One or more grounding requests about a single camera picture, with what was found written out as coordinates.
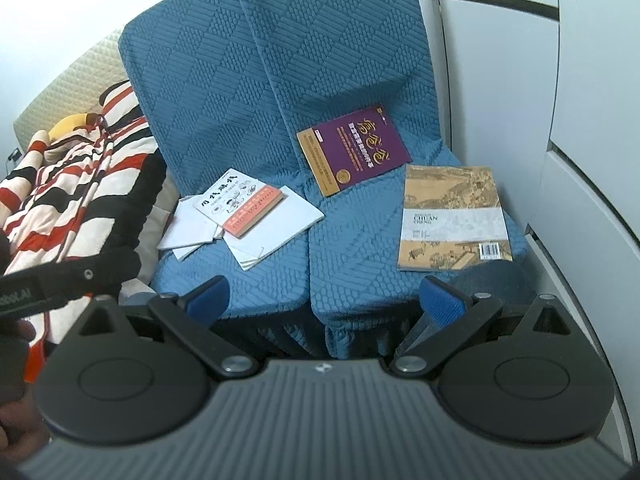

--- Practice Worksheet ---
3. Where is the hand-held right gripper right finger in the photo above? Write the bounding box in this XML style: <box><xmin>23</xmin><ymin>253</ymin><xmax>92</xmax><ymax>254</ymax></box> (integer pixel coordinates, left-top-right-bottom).
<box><xmin>389</xmin><ymin>275</ymin><xmax>591</xmax><ymax>377</ymax></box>

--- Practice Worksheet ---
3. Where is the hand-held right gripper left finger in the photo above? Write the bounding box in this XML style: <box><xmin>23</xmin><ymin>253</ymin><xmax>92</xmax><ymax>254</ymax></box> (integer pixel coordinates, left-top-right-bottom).
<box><xmin>60</xmin><ymin>276</ymin><xmax>261</xmax><ymax>377</ymax></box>

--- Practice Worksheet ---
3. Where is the white booklet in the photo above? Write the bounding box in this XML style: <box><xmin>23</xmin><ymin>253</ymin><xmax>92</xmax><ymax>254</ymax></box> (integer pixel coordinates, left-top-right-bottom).
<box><xmin>156</xmin><ymin>195</ymin><xmax>226</xmax><ymax>252</ymax></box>
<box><xmin>172</xmin><ymin>232</ymin><xmax>226</xmax><ymax>262</ymax></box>
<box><xmin>222</xmin><ymin>185</ymin><xmax>327</xmax><ymax>272</ymax></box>

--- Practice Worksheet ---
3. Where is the white and pink book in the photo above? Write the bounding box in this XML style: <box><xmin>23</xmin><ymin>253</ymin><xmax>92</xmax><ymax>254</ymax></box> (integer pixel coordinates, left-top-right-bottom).
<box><xmin>192</xmin><ymin>167</ymin><xmax>290</xmax><ymax>238</ymax></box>

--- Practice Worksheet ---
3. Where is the person's left hand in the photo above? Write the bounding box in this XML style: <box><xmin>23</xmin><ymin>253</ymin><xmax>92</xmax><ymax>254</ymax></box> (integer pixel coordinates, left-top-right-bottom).
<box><xmin>0</xmin><ymin>320</ymin><xmax>53</xmax><ymax>466</ymax></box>

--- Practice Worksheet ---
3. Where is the painting cover book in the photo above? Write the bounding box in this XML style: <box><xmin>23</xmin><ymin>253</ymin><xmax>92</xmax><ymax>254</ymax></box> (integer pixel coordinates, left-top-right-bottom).
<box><xmin>397</xmin><ymin>162</ymin><xmax>515</xmax><ymax>272</ymax></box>

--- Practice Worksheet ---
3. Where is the red black striped blanket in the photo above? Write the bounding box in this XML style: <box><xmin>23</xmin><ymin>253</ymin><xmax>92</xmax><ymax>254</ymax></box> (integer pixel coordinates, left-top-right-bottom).
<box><xmin>0</xmin><ymin>80</ymin><xmax>171</xmax><ymax>386</ymax></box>

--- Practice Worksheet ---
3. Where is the yellow plush toy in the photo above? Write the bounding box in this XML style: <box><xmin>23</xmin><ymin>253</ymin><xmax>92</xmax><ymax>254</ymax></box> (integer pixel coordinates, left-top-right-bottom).
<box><xmin>47</xmin><ymin>112</ymin><xmax>108</xmax><ymax>141</ymax></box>

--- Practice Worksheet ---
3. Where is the purple book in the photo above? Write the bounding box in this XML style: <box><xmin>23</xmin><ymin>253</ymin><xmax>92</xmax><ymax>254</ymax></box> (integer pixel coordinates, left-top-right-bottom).
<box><xmin>296</xmin><ymin>102</ymin><xmax>412</xmax><ymax>198</ymax></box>

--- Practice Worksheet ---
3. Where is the cream quilted headboard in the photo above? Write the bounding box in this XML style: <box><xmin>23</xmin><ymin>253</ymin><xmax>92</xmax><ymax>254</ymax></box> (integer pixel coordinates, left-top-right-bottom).
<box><xmin>12</xmin><ymin>25</ymin><xmax>131</xmax><ymax>161</ymax></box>

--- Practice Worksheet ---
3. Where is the blue quilted cloth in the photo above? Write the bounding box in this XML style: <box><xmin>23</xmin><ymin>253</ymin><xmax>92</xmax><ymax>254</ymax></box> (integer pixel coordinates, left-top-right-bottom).
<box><xmin>235</xmin><ymin>0</ymin><xmax>531</xmax><ymax>361</ymax></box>
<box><xmin>118</xmin><ymin>0</ymin><xmax>311</xmax><ymax>356</ymax></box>

